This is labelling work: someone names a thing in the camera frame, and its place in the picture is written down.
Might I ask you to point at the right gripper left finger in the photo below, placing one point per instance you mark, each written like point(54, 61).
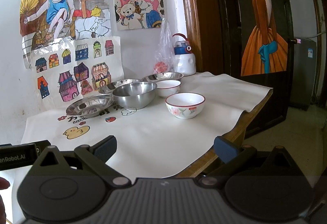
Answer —
point(70, 185)

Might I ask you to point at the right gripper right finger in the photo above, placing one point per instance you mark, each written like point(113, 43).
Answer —
point(261, 185)

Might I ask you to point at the deep steel bowl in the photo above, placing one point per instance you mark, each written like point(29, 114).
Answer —
point(135, 95)

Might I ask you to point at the floral ceramic bowl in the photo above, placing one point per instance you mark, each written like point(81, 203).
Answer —
point(185, 105)

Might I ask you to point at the red-rimmed ceramic bowl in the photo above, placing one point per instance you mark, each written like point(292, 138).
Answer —
point(167, 88)

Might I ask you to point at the person's left hand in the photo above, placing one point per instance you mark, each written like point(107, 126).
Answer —
point(4, 184)

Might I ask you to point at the houses drawing paper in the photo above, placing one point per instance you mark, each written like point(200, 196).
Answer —
point(68, 70)

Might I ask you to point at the white printed table mat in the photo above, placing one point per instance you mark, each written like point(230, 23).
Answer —
point(152, 142)

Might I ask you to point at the grey appliance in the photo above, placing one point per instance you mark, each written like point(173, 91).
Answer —
point(304, 71)

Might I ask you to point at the white blue water bottle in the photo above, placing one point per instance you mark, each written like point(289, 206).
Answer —
point(185, 60)

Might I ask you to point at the red fruit in bag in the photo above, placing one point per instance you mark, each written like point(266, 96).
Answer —
point(160, 67)

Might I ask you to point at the clear plastic bag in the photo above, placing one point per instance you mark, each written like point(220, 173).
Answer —
point(165, 49)

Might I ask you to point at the boy with fan drawing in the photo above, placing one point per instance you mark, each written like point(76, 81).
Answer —
point(44, 21)

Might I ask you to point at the woman orange dress painting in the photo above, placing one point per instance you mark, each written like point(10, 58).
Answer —
point(264, 29)

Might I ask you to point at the wooden door frame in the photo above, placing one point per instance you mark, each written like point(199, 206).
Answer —
point(204, 25)

